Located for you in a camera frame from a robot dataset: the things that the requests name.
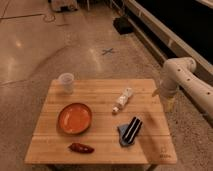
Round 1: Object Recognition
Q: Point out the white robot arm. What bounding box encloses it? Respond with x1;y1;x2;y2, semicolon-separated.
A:
159;57;213;128

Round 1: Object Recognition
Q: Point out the black striped block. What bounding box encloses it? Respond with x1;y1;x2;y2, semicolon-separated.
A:
122;117;142;144

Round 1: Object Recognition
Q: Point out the black object on floor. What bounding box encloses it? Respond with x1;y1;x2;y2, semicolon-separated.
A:
113;17;133;35

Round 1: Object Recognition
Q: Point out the clear plastic cup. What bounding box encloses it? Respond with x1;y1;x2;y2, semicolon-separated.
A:
58;73;74;93

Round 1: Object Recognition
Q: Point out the blue cloth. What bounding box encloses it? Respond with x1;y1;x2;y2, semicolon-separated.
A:
117;124;129;147

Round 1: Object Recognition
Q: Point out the wooden table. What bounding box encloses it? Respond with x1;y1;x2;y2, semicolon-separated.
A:
25;79;177;165

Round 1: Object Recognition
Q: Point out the grey base at top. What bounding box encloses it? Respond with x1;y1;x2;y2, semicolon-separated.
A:
48;0;78;12

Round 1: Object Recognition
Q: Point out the small white bottle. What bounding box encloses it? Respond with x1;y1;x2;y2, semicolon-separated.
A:
112;87;133;114

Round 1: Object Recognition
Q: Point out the orange ceramic bowl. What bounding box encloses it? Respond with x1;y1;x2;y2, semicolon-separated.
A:
57;103;92;135

